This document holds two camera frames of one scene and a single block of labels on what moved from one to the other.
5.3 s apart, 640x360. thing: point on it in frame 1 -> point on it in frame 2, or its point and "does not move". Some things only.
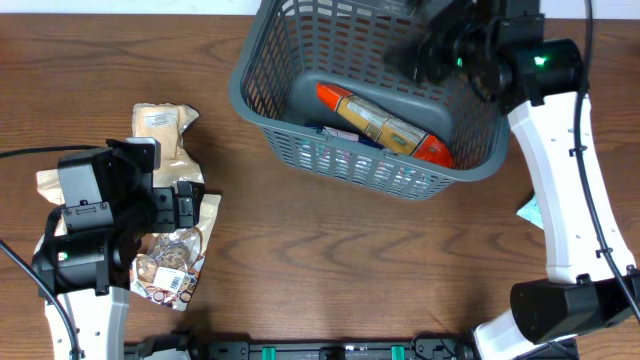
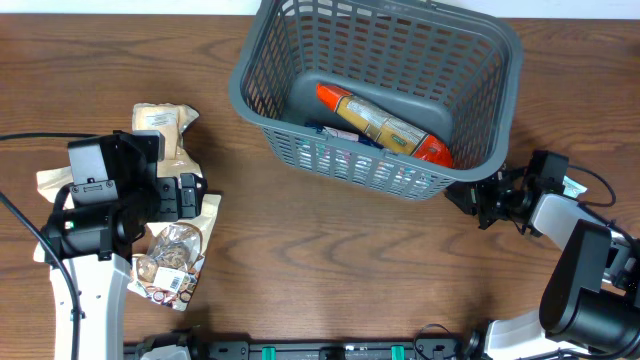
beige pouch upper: [166, 123] does not move
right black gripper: [424, 46] -> [467, 193]
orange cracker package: [385, 126] does not move
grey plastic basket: [312, 74] does not move
